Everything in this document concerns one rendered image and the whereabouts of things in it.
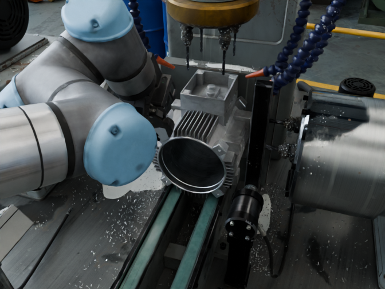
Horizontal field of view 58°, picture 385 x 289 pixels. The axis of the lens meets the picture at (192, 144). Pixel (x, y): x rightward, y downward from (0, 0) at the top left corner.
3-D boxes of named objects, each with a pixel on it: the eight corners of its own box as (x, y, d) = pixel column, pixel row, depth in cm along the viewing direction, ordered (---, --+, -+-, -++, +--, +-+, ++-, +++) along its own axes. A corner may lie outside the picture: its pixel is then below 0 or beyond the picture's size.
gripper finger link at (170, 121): (179, 132, 68) (168, 110, 60) (177, 139, 67) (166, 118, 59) (156, 128, 69) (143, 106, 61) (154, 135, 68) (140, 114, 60)
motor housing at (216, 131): (183, 140, 99) (180, 79, 87) (249, 153, 94) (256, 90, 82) (154, 188, 84) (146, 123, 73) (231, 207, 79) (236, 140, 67)
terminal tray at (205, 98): (196, 95, 89) (196, 69, 84) (238, 101, 86) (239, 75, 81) (179, 120, 80) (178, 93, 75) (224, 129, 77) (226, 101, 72)
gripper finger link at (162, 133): (183, 121, 74) (173, 100, 66) (175, 147, 72) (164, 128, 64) (169, 119, 75) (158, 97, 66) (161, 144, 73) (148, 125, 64)
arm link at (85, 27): (39, 14, 41) (91, -32, 43) (82, 68, 51) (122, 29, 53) (81, 45, 38) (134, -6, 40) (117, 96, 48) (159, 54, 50)
